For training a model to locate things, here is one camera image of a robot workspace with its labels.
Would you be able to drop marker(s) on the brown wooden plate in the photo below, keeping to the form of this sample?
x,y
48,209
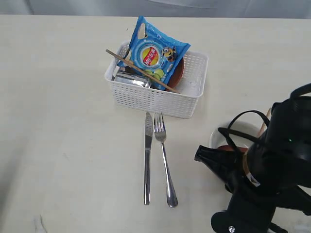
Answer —
x,y
177,75

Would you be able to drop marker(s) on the brown wooden spoon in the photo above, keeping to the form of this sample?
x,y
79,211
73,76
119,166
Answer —
x,y
229,148

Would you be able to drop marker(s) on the white perforated plastic basket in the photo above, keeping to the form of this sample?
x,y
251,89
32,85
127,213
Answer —
x,y
182,104

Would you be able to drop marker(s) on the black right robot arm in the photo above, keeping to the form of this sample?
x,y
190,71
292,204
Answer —
x,y
266,172

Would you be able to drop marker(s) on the silver metal fork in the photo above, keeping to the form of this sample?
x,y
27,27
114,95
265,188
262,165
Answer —
x,y
160,135

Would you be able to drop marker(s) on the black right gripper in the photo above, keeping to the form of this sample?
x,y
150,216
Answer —
x,y
251,207

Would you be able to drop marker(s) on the silver table knife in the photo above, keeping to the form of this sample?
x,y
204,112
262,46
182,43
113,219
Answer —
x,y
148,143

